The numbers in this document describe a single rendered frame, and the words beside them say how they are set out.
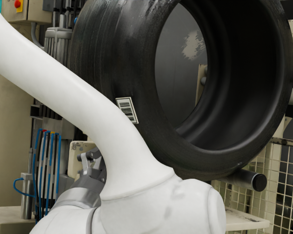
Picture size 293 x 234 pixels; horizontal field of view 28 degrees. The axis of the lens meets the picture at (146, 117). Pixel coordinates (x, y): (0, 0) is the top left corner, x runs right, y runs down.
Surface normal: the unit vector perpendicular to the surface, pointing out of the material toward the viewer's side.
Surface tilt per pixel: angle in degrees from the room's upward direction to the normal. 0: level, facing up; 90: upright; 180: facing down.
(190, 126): 82
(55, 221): 28
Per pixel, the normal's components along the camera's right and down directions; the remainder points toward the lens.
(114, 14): -0.59, -0.33
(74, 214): -0.32, -0.90
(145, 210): -0.22, -0.06
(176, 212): -0.30, -0.34
